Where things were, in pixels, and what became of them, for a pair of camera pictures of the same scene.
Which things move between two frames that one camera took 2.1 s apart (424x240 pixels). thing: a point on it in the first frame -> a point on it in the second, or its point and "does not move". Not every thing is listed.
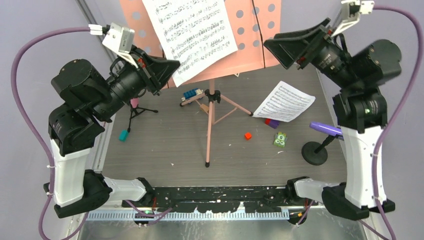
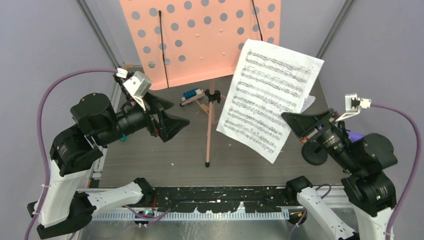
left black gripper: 155,73 -> 168,125
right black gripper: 287,50 -> 305,125
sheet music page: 197,33 -> 270,87
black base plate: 223,199 does not move
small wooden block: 204,107 does not move
